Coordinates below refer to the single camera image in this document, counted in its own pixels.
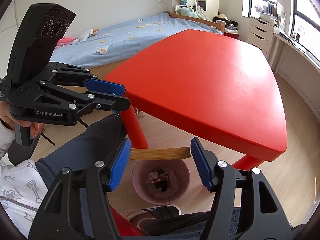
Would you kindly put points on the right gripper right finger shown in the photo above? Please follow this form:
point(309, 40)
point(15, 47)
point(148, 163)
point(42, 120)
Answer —
point(261, 214)

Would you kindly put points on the black plastic block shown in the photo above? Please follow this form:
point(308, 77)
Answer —
point(163, 185)

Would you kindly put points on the red box with white text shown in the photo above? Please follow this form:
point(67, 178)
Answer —
point(158, 180)

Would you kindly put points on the white patterned sleeve forearm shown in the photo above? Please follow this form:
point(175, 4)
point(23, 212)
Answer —
point(22, 192)

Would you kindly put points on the pink trash bin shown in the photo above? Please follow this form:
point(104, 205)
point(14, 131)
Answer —
point(178, 184)

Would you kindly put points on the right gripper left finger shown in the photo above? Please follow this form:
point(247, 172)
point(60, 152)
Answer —
point(59, 215)

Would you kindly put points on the white plush toy duck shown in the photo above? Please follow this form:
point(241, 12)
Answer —
point(85, 35)

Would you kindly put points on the wooden stick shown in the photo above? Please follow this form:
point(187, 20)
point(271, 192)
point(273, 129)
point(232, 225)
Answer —
point(160, 153)

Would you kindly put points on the red plastic table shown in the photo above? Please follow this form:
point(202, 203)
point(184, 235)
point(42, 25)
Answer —
point(212, 86)

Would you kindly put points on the person's left hand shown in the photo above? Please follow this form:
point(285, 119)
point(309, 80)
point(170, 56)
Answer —
point(10, 122)

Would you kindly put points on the person's dark trouser leg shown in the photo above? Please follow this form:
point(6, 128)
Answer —
point(94, 144)

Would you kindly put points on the person's shoe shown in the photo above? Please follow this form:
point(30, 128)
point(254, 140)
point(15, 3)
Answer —
point(139, 217)

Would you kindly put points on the bed with blue sheet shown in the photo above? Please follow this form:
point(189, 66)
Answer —
point(121, 41)

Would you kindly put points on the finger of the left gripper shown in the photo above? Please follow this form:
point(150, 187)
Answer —
point(106, 87)
point(102, 102)

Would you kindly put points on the white drawer cabinet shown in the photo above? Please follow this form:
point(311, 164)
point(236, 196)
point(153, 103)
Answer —
point(260, 34)

